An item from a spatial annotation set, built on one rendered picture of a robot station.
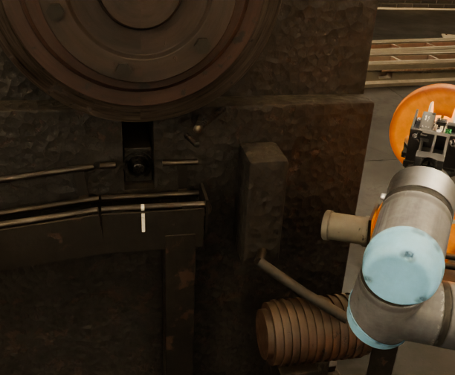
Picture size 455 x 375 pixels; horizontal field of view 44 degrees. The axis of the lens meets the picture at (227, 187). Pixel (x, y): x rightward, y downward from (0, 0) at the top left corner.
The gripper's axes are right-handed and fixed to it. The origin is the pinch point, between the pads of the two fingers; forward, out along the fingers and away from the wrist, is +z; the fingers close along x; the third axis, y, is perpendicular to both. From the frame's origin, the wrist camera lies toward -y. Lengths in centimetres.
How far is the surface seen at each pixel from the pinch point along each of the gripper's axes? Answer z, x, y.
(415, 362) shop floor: 21, -7, -102
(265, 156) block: -4.9, 29.0, -11.0
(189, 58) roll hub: -15.7, 36.4, 14.1
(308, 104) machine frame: 9.5, 25.4, -7.9
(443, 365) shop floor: 24, -15, -103
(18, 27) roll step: -23, 61, 20
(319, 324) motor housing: -19.9, 13.3, -36.3
